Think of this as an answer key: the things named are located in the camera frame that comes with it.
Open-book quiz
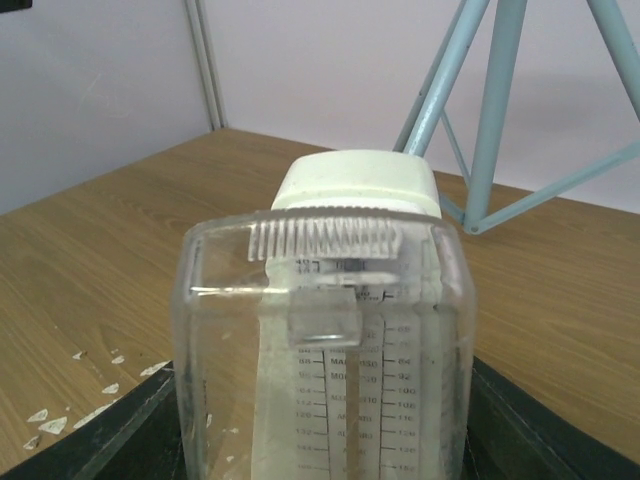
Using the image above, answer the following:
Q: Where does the light blue music stand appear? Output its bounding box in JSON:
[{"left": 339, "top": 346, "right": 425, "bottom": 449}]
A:
[{"left": 394, "top": 0, "right": 639, "bottom": 235}]

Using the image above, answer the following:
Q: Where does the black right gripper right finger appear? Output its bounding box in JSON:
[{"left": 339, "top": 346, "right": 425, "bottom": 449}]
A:
[{"left": 464, "top": 358, "right": 639, "bottom": 479}]

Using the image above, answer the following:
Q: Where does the clear plastic metronome cover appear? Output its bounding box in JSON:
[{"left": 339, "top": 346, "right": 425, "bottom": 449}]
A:
[{"left": 171, "top": 207, "right": 476, "bottom": 479}]

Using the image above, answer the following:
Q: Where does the white debris pile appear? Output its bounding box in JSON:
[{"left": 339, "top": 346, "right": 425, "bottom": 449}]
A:
[{"left": 15, "top": 344, "right": 171, "bottom": 455}]

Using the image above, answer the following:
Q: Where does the white metronome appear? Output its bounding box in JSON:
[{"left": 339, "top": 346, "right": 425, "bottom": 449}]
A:
[{"left": 251, "top": 150, "right": 444, "bottom": 479}]

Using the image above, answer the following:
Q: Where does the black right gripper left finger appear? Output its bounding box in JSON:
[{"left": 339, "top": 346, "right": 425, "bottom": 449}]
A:
[{"left": 1, "top": 363, "right": 187, "bottom": 479}]

